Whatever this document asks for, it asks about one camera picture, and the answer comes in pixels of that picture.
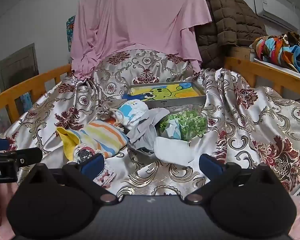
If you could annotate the blue white cloth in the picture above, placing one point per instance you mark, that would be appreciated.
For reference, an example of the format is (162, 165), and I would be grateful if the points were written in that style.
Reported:
(172, 130)

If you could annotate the yellow cloth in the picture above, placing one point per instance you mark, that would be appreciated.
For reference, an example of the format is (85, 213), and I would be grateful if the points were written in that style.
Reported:
(67, 142)

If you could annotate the grey cloth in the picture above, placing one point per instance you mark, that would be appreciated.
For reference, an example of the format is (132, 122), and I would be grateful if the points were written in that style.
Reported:
(145, 132)

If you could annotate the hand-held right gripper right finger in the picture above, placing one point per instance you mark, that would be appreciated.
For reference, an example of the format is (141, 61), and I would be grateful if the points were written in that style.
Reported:
(211, 165)

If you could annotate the metal tray with frog painting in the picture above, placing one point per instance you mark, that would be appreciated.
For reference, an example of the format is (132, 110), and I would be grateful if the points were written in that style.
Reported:
(165, 92)

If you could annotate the white air conditioner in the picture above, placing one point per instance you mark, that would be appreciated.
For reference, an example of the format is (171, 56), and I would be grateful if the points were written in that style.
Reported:
(275, 10)

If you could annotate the pastel striped cloth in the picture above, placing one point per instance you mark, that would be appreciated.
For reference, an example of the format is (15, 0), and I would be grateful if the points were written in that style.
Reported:
(102, 137)

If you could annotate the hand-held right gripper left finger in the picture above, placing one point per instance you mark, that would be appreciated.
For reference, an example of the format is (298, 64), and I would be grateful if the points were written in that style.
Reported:
(92, 165)

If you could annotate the pink fleece blanket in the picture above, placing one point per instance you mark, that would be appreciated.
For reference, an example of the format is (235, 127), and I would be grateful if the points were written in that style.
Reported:
(1, 210)

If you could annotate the brown quilted jacket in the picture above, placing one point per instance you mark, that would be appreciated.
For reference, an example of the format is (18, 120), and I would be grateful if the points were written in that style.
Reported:
(225, 25)

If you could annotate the teal wall poster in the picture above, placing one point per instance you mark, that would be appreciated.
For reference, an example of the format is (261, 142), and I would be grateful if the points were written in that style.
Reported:
(71, 32)

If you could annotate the white board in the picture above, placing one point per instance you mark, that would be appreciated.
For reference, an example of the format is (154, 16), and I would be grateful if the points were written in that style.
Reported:
(277, 67)

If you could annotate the multicoloured patterned cloth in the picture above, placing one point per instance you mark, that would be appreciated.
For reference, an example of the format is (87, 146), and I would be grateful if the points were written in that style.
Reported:
(280, 47)

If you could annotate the pink bed sheet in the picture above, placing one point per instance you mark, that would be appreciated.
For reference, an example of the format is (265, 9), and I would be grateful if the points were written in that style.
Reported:
(140, 27)

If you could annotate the white sock with blue print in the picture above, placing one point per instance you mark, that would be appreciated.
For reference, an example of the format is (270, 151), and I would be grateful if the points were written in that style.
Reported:
(132, 112)

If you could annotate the floral satin bedspread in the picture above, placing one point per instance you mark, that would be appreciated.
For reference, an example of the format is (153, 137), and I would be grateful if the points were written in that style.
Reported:
(240, 130)

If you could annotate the grey door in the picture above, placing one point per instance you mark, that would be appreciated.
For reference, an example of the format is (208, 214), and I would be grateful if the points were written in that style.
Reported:
(17, 67)

